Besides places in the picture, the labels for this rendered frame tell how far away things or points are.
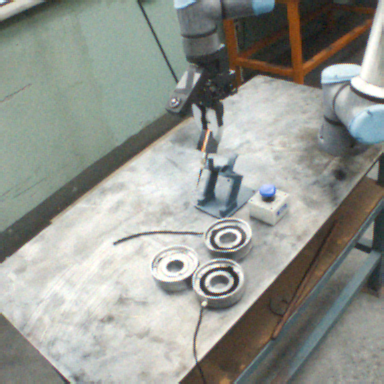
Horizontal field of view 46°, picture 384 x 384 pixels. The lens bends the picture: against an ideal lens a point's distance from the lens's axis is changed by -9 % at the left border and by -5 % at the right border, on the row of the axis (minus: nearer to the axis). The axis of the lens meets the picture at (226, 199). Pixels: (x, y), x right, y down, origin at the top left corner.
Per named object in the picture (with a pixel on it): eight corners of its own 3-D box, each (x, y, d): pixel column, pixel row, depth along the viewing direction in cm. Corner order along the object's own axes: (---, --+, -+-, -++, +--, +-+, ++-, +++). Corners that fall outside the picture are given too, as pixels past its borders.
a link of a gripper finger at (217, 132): (241, 134, 108) (233, 97, 103) (224, 147, 105) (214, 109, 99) (231, 131, 110) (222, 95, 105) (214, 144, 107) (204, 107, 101)
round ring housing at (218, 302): (214, 265, 104) (211, 252, 101) (256, 282, 99) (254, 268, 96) (186, 299, 98) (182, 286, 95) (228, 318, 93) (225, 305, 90)
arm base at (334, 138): (333, 122, 142) (333, 93, 135) (378, 136, 133) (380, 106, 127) (308, 147, 133) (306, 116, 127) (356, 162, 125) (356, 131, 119)
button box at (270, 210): (274, 226, 111) (272, 210, 108) (249, 216, 115) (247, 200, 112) (293, 206, 115) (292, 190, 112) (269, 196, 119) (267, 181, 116)
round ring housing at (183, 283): (144, 283, 103) (139, 270, 100) (173, 251, 109) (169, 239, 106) (183, 300, 97) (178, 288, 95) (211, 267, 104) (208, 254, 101)
